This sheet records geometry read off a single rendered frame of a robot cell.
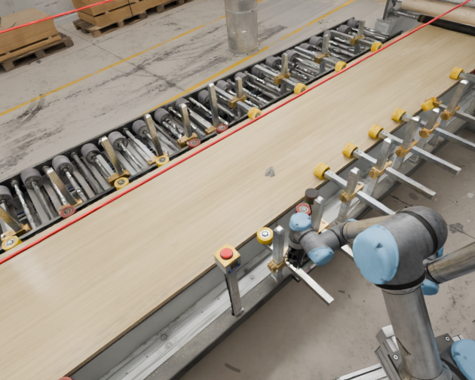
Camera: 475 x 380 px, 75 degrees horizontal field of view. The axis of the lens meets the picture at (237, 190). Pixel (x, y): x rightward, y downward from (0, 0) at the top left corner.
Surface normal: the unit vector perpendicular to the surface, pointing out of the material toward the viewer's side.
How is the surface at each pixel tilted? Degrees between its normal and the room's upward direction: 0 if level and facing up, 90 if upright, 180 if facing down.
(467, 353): 7
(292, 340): 0
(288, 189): 0
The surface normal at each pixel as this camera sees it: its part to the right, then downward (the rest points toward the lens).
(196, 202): -0.07, -0.67
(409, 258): 0.30, 0.08
